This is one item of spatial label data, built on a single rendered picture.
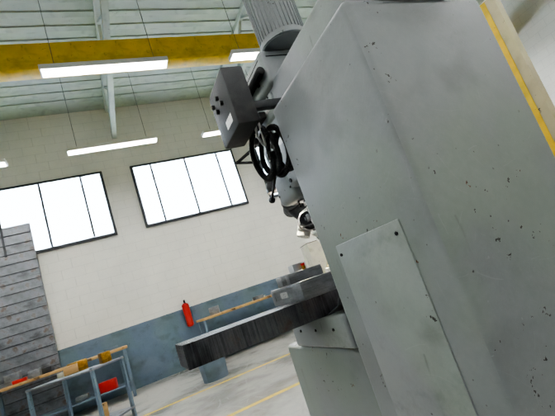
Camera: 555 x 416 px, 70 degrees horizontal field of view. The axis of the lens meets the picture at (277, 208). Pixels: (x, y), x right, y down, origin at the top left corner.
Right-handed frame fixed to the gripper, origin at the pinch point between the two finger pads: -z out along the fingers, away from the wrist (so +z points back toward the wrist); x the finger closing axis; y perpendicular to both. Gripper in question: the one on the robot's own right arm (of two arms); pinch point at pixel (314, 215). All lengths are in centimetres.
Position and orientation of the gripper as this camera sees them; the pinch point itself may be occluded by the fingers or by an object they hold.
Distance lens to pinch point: 171.2
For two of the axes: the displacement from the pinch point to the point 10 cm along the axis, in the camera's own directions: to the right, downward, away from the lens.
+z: -1.1, 2.2, 9.7
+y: 3.2, 9.3, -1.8
